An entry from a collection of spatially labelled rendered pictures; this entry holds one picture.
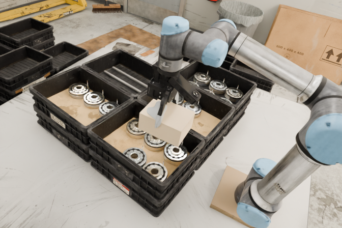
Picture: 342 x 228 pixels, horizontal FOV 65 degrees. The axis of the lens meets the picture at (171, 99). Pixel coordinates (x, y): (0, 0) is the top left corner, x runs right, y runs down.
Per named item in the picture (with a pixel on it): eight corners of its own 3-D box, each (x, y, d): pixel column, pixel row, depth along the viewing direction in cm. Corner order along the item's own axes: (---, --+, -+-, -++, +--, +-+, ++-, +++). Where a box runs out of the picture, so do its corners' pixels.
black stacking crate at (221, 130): (229, 125, 140) (235, 108, 133) (200, 158, 119) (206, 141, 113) (169, 91, 155) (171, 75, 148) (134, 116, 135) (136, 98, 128)
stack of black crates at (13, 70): (35, 89, 243) (25, 45, 216) (60, 102, 235) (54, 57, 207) (-6, 113, 214) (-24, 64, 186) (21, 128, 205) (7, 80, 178)
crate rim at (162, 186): (205, 144, 113) (206, 140, 112) (163, 191, 93) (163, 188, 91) (135, 101, 129) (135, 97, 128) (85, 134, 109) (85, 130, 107)
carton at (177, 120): (191, 126, 100) (195, 112, 96) (177, 147, 91) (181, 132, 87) (154, 110, 105) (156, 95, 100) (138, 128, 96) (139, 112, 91)
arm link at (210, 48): (235, 33, 76) (200, 22, 79) (222, 48, 67) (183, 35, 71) (228, 58, 80) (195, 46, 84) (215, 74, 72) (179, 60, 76)
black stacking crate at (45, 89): (133, 116, 135) (135, 98, 128) (86, 149, 115) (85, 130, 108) (81, 83, 151) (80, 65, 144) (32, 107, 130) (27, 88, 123)
